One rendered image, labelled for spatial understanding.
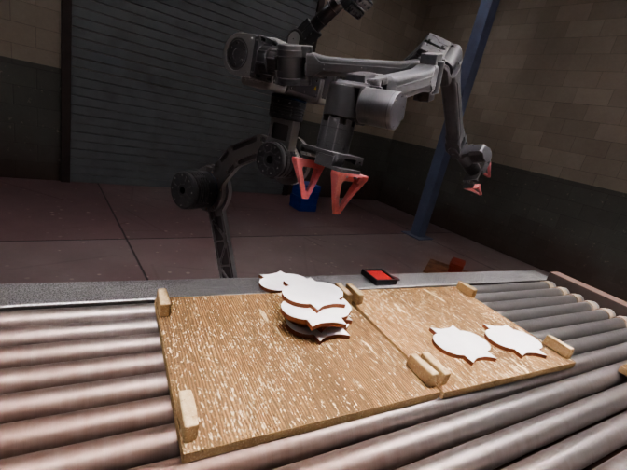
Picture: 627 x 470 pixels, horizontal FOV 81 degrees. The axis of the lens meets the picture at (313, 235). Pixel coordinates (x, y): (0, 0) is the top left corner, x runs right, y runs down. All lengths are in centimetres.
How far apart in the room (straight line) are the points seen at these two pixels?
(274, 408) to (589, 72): 593
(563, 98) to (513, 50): 108
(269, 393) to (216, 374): 8
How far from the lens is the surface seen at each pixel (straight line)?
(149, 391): 61
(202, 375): 59
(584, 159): 593
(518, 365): 89
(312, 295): 73
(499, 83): 664
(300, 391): 59
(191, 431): 50
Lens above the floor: 132
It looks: 17 degrees down
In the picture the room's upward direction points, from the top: 13 degrees clockwise
